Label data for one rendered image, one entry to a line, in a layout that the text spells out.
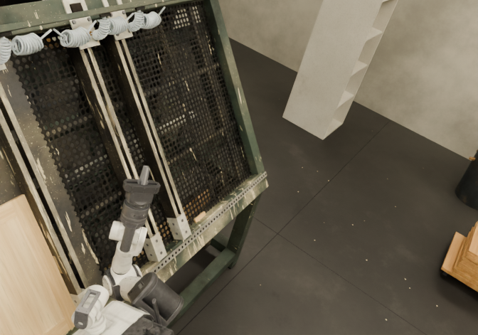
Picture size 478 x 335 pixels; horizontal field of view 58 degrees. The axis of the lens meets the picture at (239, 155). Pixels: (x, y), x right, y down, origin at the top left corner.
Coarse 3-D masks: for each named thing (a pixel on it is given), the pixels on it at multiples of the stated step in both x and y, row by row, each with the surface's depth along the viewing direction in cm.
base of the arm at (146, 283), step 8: (152, 272) 143; (144, 280) 142; (152, 280) 139; (136, 288) 142; (144, 288) 138; (152, 288) 139; (128, 296) 142; (136, 296) 138; (144, 296) 137; (136, 304) 136; (144, 304) 137; (152, 312) 139; (176, 312) 142; (168, 320) 141
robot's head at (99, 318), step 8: (88, 288) 128; (96, 288) 126; (104, 288) 127; (104, 296) 126; (88, 304) 121; (96, 304) 122; (104, 304) 125; (96, 312) 122; (96, 320) 124; (104, 320) 125; (96, 328) 123
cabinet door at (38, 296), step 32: (0, 224) 151; (32, 224) 160; (0, 256) 151; (32, 256) 160; (0, 288) 150; (32, 288) 160; (64, 288) 169; (0, 320) 150; (32, 320) 159; (64, 320) 169
